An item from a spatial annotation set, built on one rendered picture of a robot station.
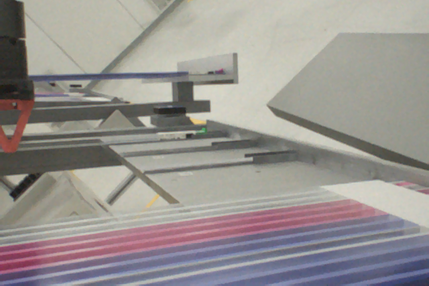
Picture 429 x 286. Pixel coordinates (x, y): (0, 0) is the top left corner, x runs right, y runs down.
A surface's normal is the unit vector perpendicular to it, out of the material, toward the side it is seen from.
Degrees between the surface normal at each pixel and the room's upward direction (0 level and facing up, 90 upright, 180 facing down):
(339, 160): 48
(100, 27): 90
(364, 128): 0
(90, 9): 90
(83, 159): 90
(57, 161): 90
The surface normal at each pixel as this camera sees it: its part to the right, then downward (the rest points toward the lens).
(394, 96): -0.64, -0.69
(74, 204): 0.38, 0.11
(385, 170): -0.93, 0.06
